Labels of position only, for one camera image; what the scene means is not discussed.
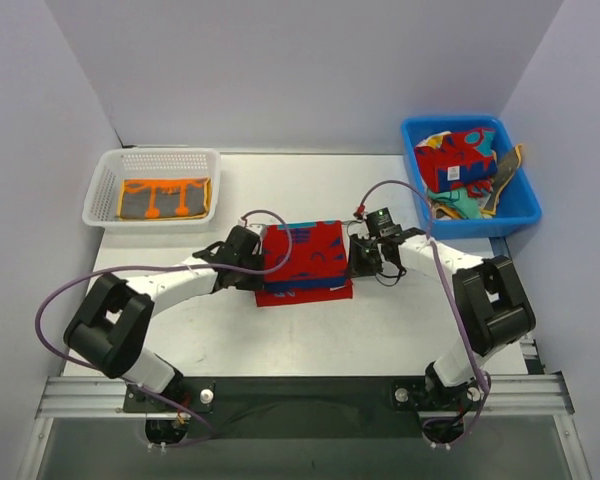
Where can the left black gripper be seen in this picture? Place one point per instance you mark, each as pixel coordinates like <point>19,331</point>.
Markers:
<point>253,255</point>

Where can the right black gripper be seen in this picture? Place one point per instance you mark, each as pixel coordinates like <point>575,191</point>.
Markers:
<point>357,256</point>

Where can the red blue towel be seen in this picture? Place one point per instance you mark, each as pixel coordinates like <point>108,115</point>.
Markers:
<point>462,158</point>
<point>314,268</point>

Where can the orange towel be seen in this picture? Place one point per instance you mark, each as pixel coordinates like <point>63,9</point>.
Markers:
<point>164,199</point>

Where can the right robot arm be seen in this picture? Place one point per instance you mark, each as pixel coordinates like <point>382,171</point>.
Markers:
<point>486,296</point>

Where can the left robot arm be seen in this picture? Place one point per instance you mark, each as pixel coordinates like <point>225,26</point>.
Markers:
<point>110,326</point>

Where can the white perforated plastic basket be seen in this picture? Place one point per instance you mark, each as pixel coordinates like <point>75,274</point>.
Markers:
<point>103,198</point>

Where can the teal patterned towel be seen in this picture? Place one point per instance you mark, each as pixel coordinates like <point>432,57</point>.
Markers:
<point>459,205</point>

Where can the black base mat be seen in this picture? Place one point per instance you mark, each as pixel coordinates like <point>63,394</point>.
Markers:
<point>305,408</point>

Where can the grey orange-edged towel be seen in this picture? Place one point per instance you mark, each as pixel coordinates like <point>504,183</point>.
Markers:
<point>507,167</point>

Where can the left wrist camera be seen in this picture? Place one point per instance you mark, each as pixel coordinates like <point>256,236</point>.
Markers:
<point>258,229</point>

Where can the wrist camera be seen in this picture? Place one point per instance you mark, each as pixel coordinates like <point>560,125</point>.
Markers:
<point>258,229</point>
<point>380,224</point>

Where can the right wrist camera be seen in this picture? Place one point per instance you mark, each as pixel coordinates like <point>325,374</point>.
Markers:
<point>380,224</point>

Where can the aluminium front rail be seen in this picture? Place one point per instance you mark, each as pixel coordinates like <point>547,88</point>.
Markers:
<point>522,429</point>

